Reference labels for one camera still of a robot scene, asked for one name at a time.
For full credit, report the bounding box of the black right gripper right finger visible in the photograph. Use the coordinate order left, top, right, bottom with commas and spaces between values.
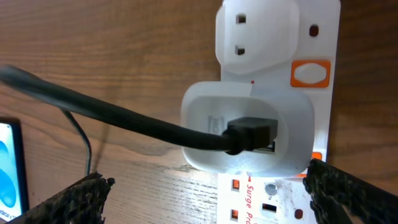
303, 159, 397, 223

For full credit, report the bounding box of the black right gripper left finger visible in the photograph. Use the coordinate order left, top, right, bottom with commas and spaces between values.
7, 172, 115, 224

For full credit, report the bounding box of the blue Galaxy smartphone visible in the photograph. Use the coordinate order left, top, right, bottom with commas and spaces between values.
1, 117, 29, 222

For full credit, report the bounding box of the black charging cable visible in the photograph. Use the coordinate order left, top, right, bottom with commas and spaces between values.
0, 65, 279, 177

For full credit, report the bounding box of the white USB charger adapter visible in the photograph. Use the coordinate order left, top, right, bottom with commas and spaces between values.
180, 82, 315, 177

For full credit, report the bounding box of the white power strip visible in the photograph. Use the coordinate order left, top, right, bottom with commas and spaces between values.
216, 0, 341, 223

